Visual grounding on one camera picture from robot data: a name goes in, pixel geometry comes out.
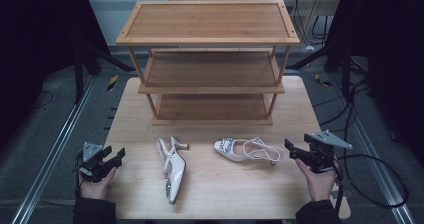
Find person's left hand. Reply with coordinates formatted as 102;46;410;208
78;166;119;201

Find thin black floor cable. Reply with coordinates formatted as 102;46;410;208
31;90;55;111

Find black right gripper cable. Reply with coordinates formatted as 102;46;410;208
333;153;410;216

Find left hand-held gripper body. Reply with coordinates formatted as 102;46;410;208
75;141;116;184

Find white slingback high heel shoe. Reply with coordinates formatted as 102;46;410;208
213;136;287;167
155;136;190;206

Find black hanging wall cables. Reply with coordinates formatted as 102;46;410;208
292;0;332;47

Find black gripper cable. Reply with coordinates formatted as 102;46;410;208
333;153;410;216
74;150;84;199

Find three-tier wooden shoe rack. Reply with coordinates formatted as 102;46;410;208
115;0;301;127

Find metal floor rail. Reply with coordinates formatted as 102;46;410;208
11;76;98;224
328;73;418;224

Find person's right hand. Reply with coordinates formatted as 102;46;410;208
294;158;339;203

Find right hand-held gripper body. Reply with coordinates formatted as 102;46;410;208
299;129;354;174

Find black metal stand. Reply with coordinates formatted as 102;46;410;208
73;42;136;105
286;40;355;100

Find yellow black tape strip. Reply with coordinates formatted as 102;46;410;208
313;73;333;88
106;74;120;92

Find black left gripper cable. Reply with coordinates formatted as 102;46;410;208
74;150;84;199

